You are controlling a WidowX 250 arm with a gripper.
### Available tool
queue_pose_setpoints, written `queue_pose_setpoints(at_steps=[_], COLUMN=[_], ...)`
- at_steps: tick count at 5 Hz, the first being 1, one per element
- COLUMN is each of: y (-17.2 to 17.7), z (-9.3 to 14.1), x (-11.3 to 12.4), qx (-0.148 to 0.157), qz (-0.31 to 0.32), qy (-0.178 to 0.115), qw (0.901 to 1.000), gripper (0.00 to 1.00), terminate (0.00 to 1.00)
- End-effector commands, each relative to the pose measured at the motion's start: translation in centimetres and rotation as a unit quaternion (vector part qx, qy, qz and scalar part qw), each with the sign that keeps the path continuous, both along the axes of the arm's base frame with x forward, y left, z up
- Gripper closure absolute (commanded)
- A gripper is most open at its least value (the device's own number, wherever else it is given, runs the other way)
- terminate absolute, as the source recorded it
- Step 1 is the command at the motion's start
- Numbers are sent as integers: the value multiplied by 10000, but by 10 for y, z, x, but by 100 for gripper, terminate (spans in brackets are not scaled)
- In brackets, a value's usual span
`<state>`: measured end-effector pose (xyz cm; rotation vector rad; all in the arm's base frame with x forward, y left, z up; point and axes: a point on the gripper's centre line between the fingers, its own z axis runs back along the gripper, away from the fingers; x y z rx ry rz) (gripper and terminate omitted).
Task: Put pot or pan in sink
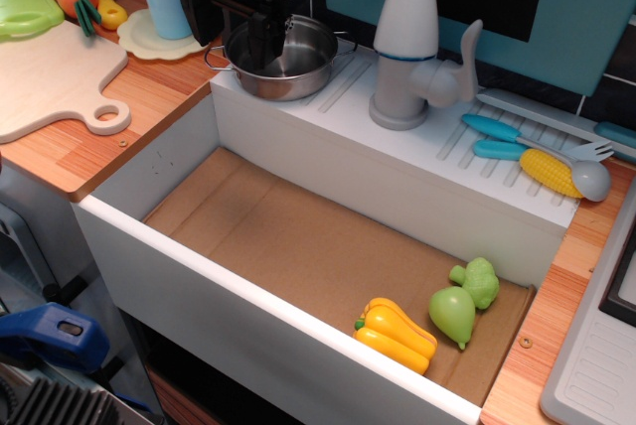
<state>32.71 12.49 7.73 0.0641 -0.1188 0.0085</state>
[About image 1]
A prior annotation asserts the yellow toy bell pepper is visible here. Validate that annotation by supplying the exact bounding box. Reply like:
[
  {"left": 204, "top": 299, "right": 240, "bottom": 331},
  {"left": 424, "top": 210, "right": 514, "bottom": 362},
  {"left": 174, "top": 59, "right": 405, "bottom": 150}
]
[{"left": 353, "top": 298, "right": 438, "bottom": 375}]

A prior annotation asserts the green toy broccoli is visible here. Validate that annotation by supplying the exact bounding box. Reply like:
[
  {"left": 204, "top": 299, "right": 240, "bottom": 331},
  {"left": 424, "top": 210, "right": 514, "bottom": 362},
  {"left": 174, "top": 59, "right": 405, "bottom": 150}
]
[{"left": 448, "top": 257, "right": 500, "bottom": 310}]

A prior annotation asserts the green plastic cutting board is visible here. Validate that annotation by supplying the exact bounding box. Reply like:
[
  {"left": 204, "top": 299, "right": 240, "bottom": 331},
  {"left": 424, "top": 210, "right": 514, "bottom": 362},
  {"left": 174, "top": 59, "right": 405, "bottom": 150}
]
[{"left": 1, "top": 0, "right": 65, "bottom": 42}]

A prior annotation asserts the white toy sink basin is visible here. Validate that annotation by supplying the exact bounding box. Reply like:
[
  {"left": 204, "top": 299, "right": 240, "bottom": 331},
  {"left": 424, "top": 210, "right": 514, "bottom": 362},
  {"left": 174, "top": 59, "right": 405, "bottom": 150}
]
[{"left": 75, "top": 52, "right": 579, "bottom": 424}]

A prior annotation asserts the cardboard sheet sink liner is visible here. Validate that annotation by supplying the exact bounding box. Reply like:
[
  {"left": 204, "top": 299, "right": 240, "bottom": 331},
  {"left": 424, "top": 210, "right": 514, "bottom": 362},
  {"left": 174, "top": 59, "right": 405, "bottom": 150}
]
[{"left": 142, "top": 146, "right": 537, "bottom": 407}]

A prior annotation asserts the blue handled grey fork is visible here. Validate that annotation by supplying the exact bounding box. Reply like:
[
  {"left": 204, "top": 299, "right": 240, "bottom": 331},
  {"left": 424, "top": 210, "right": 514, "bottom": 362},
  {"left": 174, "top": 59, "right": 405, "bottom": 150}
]
[{"left": 462, "top": 114, "right": 614, "bottom": 163}]

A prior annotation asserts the yellow toy corn cob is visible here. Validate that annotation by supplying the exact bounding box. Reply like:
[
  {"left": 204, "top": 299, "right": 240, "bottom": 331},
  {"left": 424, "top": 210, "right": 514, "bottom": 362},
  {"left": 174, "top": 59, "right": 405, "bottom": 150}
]
[{"left": 519, "top": 148, "right": 583, "bottom": 199}]

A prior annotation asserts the pale yellow flower plate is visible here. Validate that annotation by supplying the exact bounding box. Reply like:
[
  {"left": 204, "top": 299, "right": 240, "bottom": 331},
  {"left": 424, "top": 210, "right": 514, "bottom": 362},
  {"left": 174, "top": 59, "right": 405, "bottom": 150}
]
[{"left": 117, "top": 9, "right": 206, "bottom": 61}]

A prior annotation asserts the blue handled grey spoon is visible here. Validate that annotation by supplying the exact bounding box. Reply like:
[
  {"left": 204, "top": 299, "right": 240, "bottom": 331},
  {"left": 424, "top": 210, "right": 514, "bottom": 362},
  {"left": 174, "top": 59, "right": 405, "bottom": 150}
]
[{"left": 473, "top": 139, "right": 611, "bottom": 202}]

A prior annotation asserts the wooden cutting board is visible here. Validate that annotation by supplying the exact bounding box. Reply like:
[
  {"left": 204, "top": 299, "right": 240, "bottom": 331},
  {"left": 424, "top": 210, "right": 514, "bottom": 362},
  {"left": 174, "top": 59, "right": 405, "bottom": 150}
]
[{"left": 1, "top": 21, "right": 131, "bottom": 143}]

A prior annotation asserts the green toy pear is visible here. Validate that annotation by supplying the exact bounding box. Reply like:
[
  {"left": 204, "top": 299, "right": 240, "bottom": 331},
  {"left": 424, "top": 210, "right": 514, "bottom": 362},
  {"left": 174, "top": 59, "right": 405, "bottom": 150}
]
[{"left": 428, "top": 286, "right": 476, "bottom": 351}]

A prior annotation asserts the blue clamp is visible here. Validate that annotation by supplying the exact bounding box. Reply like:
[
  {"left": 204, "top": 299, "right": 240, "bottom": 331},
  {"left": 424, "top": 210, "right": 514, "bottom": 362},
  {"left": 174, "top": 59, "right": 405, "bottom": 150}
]
[{"left": 1, "top": 303, "right": 110, "bottom": 373}]

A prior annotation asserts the yellow toy knife handle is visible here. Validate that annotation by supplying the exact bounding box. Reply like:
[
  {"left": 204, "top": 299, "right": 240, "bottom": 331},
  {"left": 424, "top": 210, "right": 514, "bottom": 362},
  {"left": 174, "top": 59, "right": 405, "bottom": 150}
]
[{"left": 96, "top": 0, "right": 128, "bottom": 31}]

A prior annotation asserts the grey toy faucet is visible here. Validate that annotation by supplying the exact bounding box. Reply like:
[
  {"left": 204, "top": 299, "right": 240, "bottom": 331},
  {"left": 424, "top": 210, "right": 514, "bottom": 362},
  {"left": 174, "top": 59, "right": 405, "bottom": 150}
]
[{"left": 369, "top": 0, "right": 483, "bottom": 131}]

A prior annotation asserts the grey toy stove top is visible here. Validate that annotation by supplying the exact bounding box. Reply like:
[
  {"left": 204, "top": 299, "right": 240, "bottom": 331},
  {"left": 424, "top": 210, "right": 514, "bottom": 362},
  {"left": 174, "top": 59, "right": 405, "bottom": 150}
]
[{"left": 541, "top": 194, "right": 635, "bottom": 424}]

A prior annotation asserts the small stainless steel pot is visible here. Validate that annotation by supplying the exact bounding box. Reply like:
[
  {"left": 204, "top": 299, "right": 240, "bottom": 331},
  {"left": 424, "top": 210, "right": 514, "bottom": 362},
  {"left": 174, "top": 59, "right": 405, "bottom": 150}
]
[{"left": 210, "top": 15, "right": 358, "bottom": 101}]

